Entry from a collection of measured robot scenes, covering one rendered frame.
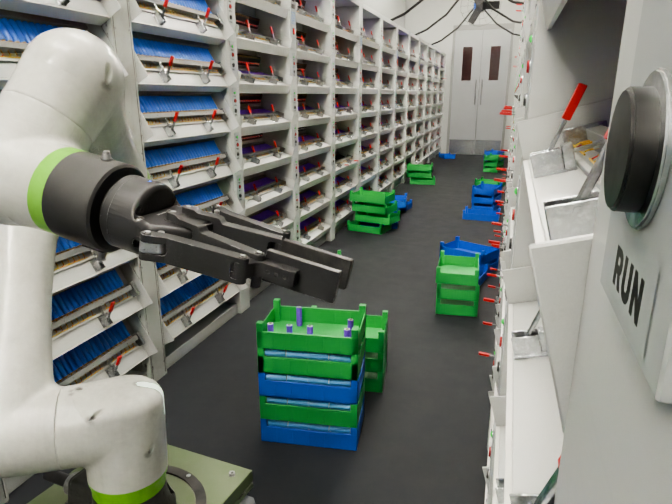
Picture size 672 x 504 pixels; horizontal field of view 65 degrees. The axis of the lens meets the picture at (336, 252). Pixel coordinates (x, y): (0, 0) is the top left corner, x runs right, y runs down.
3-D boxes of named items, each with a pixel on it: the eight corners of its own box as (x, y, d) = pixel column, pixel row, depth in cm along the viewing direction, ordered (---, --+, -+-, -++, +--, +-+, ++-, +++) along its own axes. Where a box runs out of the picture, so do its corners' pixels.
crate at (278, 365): (257, 372, 157) (256, 348, 154) (276, 342, 176) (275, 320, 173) (357, 381, 152) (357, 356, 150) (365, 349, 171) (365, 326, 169)
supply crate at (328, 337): (256, 348, 154) (255, 323, 152) (275, 320, 173) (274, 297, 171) (357, 356, 150) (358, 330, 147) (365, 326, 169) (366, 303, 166)
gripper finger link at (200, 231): (174, 207, 50) (163, 210, 49) (269, 245, 46) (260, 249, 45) (171, 246, 52) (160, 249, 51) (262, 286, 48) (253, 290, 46)
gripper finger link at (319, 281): (270, 247, 47) (266, 249, 47) (342, 270, 46) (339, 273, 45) (265, 277, 48) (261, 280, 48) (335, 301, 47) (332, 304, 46)
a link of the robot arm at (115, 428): (79, 468, 95) (68, 372, 90) (169, 454, 99) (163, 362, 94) (64, 520, 83) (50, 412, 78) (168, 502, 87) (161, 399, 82)
